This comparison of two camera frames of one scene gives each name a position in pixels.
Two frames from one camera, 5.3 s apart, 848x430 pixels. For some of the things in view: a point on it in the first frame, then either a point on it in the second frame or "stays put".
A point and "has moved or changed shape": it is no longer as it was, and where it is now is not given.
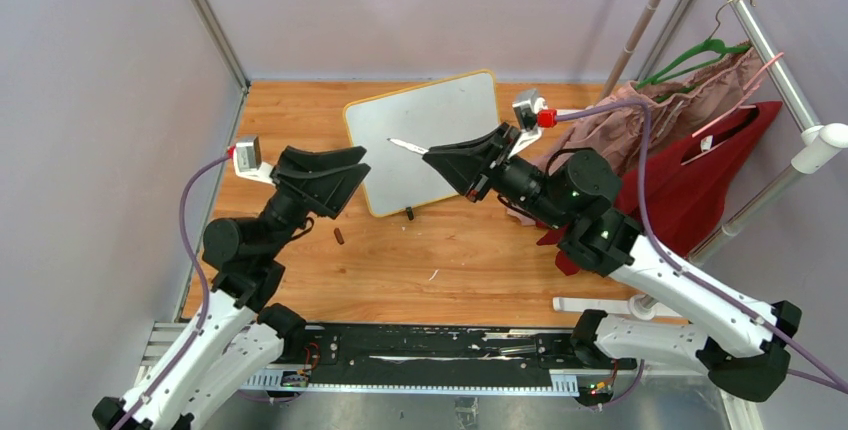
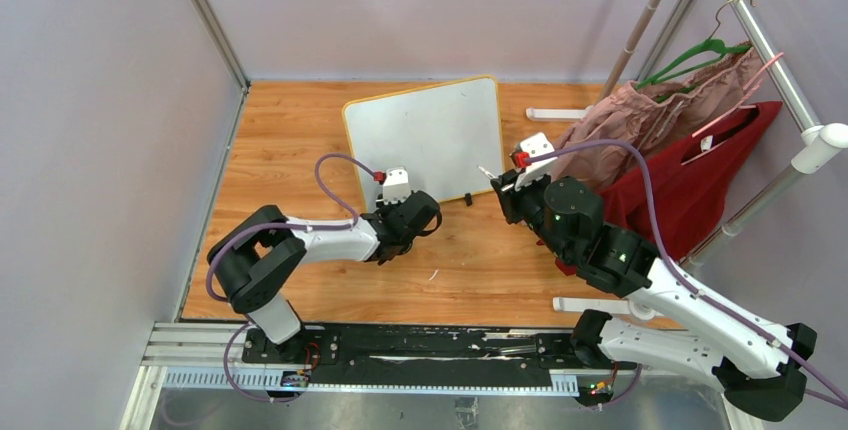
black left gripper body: (289, 195) → (385, 209)
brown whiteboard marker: (409, 146) has moved or changed shape
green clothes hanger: (707, 45) stays put
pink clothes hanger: (738, 104) stays put
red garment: (688, 183) stays put
